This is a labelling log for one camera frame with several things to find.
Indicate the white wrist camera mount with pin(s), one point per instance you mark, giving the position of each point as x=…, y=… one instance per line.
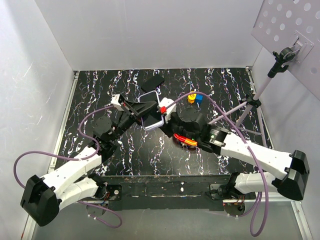
x=166, y=107
x=116, y=101

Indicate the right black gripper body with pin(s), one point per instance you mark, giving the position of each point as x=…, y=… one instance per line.
x=174, y=125

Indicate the yellow round toy block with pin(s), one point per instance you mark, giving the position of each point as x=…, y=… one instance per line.
x=191, y=98

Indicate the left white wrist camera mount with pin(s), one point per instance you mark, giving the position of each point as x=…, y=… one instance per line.
x=116, y=101

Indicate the red orange oval tray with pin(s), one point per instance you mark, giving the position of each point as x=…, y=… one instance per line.
x=185, y=142

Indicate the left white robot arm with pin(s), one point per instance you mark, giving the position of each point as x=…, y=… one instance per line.
x=44, y=197

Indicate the smartphone with black screen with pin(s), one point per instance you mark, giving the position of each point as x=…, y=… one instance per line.
x=152, y=121

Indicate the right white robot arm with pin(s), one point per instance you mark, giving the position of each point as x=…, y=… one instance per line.
x=283, y=172

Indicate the blue cube toy block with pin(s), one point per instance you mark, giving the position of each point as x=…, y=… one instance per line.
x=198, y=98

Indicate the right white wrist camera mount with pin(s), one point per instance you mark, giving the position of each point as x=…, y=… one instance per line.
x=166, y=107

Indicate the perforated lilac panel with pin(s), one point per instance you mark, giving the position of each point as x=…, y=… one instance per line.
x=293, y=24

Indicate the lilac phone case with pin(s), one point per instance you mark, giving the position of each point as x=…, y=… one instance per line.
x=147, y=97

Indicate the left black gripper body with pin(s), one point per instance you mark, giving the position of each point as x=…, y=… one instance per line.
x=128, y=115

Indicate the black phone case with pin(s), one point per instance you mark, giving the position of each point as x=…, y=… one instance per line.
x=152, y=83

